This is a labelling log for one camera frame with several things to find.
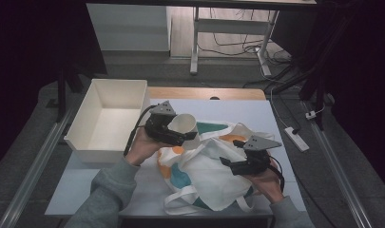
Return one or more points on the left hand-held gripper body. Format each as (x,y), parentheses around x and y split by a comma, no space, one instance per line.
(158,128)

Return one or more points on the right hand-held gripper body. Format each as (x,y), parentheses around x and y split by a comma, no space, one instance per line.
(256,161)

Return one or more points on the white cup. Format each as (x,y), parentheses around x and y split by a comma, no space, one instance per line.
(185,123)

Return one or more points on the white tote bag coloured blobs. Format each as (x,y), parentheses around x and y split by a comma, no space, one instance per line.
(209,177)

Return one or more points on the white storage box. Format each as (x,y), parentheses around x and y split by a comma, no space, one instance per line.
(111,126)

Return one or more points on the person's left hand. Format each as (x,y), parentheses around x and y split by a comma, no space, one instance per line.
(142,148)

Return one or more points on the person's right hand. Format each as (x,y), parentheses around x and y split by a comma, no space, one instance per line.
(269,185)

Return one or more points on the white table mat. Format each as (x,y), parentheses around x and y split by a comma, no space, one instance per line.
(244,107)

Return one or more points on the black table grommet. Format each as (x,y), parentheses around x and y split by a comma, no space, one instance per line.
(214,98)

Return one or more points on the white power strip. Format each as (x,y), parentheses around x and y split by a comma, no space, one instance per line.
(296,138)

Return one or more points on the small white plug adaptor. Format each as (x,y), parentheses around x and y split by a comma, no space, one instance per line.
(310,115)

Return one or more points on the black stand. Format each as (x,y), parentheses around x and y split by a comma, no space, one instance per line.
(61,95)
(320,104)

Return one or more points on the white cabinet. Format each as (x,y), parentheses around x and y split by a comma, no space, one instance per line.
(126,28)

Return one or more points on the metal rail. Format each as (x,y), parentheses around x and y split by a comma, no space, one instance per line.
(31,177)
(339,177)

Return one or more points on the white desk frame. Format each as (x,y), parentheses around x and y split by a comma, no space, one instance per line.
(228,26)

